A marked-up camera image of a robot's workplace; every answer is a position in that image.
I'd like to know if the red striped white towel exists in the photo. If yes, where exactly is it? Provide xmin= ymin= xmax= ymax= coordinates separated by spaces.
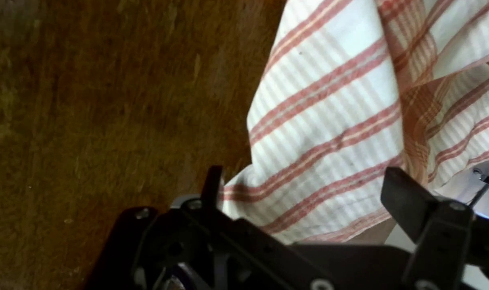
xmin=220 ymin=0 xmax=489 ymax=246

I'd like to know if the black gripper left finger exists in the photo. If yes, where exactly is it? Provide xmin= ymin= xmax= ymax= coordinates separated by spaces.
xmin=88 ymin=164 xmax=332 ymax=290

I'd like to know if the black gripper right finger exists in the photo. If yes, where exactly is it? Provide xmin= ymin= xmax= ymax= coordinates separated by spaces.
xmin=380 ymin=165 xmax=477 ymax=290

